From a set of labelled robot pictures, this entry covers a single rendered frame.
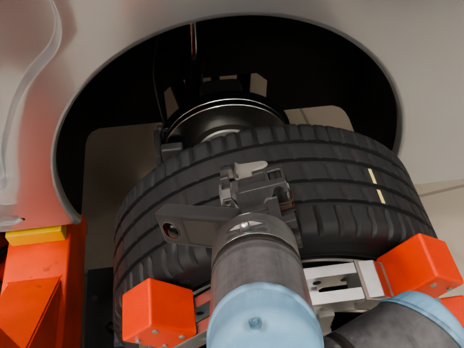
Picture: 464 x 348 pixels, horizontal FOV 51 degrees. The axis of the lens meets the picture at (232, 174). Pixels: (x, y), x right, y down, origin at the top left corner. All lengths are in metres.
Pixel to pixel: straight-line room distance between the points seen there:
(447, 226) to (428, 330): 1.79
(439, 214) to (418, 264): 1.56
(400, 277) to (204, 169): 0.35
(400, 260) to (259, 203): 0.30
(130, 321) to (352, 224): 0.36
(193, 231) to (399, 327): 0.24
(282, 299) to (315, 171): 0.43
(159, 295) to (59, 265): 0.61
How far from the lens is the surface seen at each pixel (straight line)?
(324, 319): 0.79
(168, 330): 0.75
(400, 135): 1.20
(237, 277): 0.42
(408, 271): 0.79
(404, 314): 0.54
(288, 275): 0.42
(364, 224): 0.77
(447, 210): 2.35
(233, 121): 1.17
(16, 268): 1.37
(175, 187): 0.84
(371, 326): 0.52
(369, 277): 0.78
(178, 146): 1.18
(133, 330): 0.75
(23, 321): 1.16
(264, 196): 0.57
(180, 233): 0.60
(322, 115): 2.57
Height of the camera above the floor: 1.80
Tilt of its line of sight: 52 degrees down
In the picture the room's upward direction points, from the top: straight up
